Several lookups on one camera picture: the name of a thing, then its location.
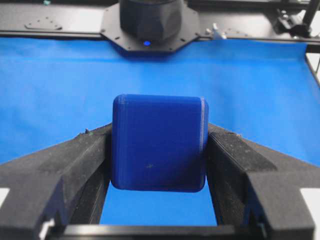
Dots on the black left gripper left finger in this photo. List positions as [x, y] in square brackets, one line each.
[64, 184]

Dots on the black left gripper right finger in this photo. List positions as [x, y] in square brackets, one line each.
[252, 185]

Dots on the blue block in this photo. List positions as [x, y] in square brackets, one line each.
[159, 143]

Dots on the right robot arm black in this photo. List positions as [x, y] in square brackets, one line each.
[147, 22]

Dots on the blue table cloth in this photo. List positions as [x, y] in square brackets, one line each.
[52, 90]

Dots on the black aluminium table frame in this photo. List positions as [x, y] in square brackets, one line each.
[50, 22]

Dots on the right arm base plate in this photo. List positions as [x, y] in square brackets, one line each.
[190, 31]

